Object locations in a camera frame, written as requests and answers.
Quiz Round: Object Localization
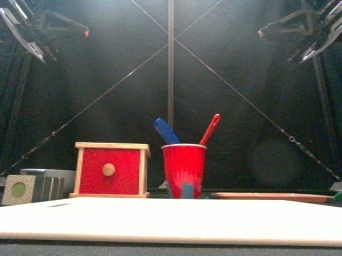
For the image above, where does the diagonal brace cable with turnbuckle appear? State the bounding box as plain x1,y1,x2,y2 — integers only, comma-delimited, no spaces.
130,0,342,182

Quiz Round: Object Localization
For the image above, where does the grey bowl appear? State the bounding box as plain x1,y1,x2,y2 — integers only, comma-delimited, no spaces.
19,168,77,198

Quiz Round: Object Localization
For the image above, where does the red utensil handle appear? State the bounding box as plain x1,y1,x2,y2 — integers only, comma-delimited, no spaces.
198,113,223,147

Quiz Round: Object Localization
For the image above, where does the red wooden drawer box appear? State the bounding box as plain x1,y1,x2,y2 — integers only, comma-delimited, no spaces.
68,141,152,199

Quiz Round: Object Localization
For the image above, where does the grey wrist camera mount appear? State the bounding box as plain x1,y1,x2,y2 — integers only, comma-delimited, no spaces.
0,7,47,64
298,21,342,64

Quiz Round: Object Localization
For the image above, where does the red plastic cup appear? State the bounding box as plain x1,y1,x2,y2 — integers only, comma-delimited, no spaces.
160,143,208,200

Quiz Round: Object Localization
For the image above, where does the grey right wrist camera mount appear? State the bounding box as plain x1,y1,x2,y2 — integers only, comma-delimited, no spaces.
298,21,342,64

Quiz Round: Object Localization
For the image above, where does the metal frame pole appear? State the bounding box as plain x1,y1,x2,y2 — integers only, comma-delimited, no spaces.
167,0,176,127

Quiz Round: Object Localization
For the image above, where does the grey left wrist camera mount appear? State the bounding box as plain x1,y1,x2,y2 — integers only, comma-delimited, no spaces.
0,7,47,64

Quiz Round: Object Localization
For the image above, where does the black frame post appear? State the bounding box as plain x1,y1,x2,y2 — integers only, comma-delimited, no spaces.
0,53,33,168
313,54,337,181

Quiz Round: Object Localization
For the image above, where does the white cutting board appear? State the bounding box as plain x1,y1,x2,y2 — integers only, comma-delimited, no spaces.
0,197,342,248

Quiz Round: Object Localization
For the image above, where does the toy sushi roll green centre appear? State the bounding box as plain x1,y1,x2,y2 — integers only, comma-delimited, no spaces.
0,174,65,206

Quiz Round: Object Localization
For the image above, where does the brown wooden tray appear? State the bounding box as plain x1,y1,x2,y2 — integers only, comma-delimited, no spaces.
211,191,335,205

